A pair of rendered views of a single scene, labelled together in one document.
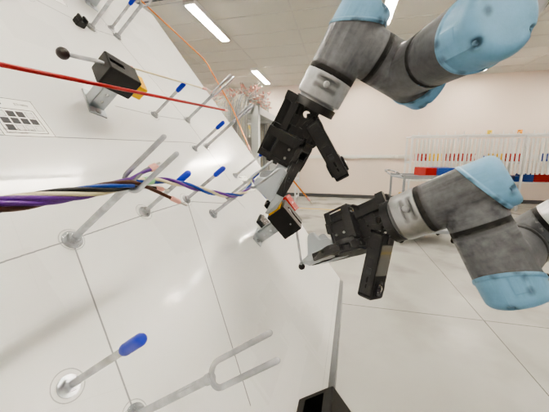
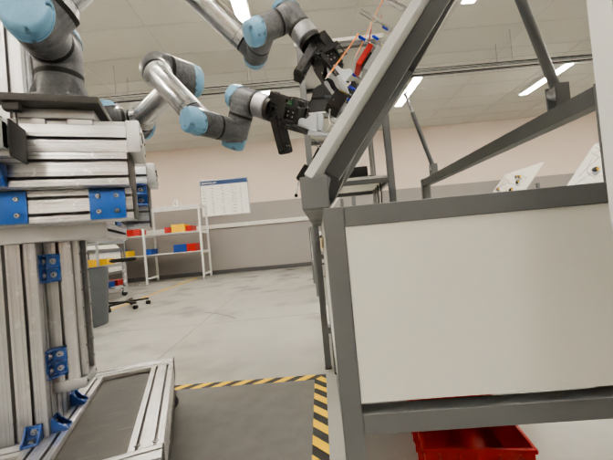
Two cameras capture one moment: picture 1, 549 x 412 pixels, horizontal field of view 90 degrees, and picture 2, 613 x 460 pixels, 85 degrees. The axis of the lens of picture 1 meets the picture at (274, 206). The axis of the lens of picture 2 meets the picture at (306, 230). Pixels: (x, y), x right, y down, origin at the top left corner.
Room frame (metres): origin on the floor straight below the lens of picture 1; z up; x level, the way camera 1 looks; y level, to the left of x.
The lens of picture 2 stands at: (1.42, -0.36, 0.75)
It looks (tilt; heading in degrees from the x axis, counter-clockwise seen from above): 1 degrees up; 166
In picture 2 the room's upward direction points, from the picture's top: 5 degrees counter-clockwise
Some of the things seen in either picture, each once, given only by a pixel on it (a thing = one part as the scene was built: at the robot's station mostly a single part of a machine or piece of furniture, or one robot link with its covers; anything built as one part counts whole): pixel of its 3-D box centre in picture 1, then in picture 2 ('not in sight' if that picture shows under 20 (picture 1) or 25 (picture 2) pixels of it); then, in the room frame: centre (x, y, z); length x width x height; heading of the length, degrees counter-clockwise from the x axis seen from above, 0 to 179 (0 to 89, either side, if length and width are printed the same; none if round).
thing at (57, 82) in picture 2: not in sight; (61, 93); (0.37, -0.78, 1.21); 0.15 x 0.15 x 0.10
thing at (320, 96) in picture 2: not in sight; (331, 104); (-0.52, 0.34, 1.56); 0.30 x 0.23 x 0.19; 76
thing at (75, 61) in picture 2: not in sight; (57, 50); (0.38, -0.78, 1.33); 0.13 x 0.12 x 0.14; 4
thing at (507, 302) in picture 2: not in sight; (410, 267); (0.32, 0.28, 0.60); 1.17 x 0.58 x 0.40; 164
